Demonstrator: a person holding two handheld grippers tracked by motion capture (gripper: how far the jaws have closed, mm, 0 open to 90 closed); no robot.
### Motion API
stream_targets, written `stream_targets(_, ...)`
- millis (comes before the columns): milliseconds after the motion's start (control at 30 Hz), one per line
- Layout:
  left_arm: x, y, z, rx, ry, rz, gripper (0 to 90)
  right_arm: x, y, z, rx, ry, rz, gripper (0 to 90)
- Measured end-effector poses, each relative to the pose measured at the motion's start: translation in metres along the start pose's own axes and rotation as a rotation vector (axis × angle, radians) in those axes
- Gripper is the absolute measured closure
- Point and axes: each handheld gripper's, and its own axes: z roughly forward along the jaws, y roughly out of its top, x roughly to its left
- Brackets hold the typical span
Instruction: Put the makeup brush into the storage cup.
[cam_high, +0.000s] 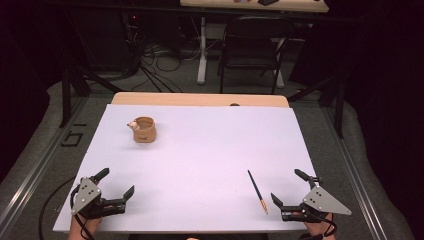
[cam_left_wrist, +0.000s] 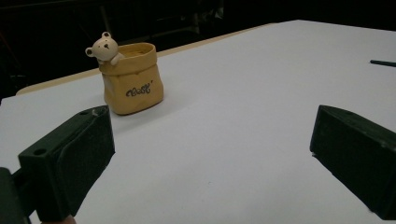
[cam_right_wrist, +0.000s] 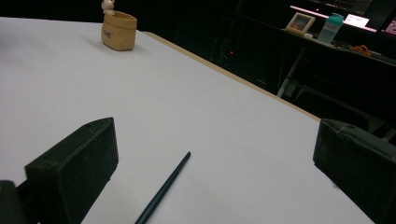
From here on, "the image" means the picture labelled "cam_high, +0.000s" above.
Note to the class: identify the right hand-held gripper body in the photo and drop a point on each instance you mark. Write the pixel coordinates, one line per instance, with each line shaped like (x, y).
(321, 201)

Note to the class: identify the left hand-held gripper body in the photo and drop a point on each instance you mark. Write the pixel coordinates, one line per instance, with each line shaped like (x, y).
(87, 200)

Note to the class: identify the dark striped pencil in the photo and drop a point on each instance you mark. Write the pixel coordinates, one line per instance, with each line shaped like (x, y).
(257, 191)

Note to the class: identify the wooden pen holder cup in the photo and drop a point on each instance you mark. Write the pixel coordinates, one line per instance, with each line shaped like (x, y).
(145, 132)

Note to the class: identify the person's right hand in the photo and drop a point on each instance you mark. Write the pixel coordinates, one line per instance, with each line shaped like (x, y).
(318, 230)

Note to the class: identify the person's left hand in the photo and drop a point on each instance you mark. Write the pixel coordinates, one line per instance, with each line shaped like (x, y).
(83, 230)

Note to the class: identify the person's dark clothing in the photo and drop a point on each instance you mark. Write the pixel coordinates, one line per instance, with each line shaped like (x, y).
(160, 237)

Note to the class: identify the black metal stand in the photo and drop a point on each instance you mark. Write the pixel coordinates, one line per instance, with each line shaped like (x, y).
(66, 96)
(339, 106)

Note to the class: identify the white table mat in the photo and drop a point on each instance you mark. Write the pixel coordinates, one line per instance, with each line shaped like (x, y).
(200, 160)

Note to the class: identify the dark table grommet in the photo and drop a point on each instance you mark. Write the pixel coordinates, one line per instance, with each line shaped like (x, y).
(234, 104)

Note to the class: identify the black folding chair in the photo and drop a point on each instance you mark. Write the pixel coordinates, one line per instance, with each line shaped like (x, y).
(253, 63)

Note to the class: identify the dark cabinet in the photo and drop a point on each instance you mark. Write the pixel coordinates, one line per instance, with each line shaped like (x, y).
(100, 40)

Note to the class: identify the white-legged wooden desk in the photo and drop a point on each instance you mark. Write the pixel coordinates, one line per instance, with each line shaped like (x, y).
(293, 6)

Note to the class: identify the black object on desk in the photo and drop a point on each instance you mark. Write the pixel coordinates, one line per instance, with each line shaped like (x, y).
(267, 2)

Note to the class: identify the aluminium floor rail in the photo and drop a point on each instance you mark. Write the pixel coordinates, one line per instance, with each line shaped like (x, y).
(353, 186)
(40, 166)

